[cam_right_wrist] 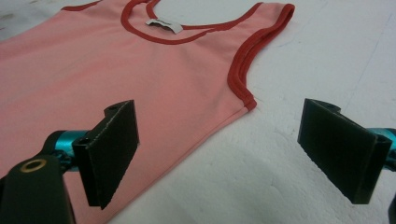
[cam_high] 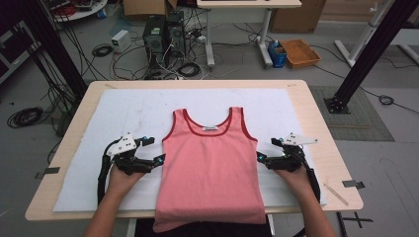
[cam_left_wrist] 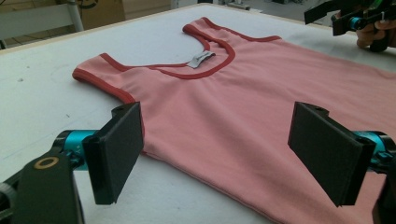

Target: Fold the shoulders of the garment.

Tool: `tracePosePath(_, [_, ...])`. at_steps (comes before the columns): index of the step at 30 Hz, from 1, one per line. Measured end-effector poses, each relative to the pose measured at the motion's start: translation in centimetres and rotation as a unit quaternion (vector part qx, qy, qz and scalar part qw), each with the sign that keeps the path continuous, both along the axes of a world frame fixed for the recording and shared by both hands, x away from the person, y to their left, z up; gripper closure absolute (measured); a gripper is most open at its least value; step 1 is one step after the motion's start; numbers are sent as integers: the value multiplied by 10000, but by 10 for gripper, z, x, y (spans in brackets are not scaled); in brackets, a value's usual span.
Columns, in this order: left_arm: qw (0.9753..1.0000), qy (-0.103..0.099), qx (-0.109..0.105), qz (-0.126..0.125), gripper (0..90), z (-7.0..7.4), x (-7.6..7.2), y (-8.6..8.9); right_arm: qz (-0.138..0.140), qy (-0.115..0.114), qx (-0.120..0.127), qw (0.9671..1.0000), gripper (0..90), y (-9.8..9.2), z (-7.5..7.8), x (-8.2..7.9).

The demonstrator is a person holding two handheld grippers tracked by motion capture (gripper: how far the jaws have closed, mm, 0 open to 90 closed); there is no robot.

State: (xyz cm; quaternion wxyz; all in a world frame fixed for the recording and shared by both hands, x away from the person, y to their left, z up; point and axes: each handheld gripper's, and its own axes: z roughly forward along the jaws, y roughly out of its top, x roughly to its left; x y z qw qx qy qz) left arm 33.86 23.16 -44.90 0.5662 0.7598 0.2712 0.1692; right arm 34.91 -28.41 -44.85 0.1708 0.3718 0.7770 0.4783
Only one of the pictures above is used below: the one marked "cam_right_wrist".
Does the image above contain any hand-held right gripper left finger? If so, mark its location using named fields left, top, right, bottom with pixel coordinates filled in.
left=72, top=99, right=140, bottom=210

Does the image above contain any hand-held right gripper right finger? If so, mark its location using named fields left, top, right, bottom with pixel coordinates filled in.
left=297, top=98, right=392, bottom=205

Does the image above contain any pink tank top red trim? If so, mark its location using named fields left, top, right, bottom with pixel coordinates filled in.
left=0, top=0, right=296, bottom=224

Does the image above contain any white foam mat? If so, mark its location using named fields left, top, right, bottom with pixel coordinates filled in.
left=0, top=0, right=396, bottom=224

